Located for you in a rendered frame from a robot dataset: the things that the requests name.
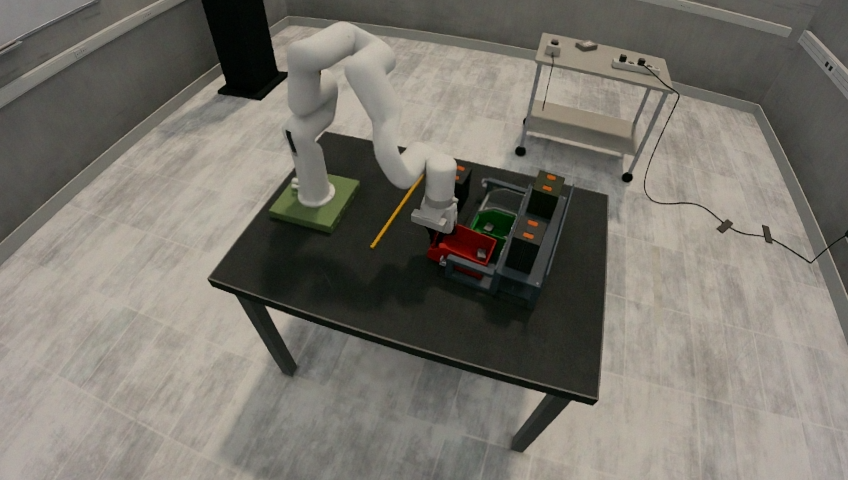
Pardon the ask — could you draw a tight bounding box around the red bin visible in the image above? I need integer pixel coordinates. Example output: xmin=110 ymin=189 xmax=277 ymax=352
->
xmin=427 ymin=225 xmax=497 ymax=280

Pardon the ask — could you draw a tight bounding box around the green open bin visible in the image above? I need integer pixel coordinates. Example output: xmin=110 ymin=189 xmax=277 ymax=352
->
xmin=471 ymin=211 xmax=516 ymax=255

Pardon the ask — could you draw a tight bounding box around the yellow bar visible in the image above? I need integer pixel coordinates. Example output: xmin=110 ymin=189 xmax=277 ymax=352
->
xmin=371 ymin=174 xmax=424 ymax=249

